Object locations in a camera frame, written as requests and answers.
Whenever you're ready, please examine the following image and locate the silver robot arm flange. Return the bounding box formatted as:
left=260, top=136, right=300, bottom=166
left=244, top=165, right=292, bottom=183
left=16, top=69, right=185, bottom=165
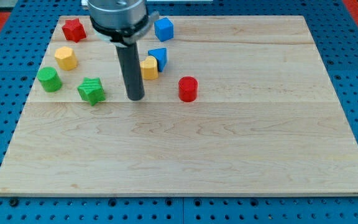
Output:
left=81, top=0, right=160, bottom=47

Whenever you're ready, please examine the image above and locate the blue triangle block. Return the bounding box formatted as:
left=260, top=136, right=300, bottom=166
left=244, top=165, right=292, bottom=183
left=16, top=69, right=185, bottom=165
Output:
left=148, top=47, right=168, bottom=72

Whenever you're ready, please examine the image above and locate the red cylinder block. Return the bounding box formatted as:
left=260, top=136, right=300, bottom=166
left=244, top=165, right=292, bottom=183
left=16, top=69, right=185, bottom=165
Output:
left=178, top=76, right=198, bottom=102

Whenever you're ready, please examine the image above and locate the yellow heart block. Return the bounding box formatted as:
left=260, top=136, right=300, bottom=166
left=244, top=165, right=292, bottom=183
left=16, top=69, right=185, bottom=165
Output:
left=140, top=56, right=158, bottom=80

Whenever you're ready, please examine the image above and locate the light wooden board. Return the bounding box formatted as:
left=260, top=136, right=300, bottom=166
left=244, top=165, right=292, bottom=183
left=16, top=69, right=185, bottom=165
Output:
left=0, top=16, right=358, bottom=197

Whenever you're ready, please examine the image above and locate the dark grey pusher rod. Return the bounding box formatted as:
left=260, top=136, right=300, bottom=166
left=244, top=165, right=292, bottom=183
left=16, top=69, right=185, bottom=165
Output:
left=116, top=44, right=145, bottom=101

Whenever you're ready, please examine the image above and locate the blue cube block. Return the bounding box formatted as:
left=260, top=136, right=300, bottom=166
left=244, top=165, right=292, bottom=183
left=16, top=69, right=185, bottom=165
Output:
left=154, top=17, right=174, bottom=42

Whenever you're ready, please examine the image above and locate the green star block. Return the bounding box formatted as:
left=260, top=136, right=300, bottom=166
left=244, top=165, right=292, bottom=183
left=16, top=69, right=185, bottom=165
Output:
left=77, top=77, right=106, bottom=106

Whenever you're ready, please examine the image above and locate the yellow hexagon block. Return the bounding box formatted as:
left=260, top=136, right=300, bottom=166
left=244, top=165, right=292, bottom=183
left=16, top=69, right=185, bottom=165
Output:
left=54, top=47, right=78, bottom=71

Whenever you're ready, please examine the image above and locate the red star block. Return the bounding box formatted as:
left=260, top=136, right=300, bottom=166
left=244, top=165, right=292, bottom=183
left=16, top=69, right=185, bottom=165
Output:
left=62, top=18, right=86, bottom=43

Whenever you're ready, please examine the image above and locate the green cylinder block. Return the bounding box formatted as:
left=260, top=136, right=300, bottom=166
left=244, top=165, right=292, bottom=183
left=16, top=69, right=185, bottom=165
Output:
left=37, top=67, right=63, bottom=92

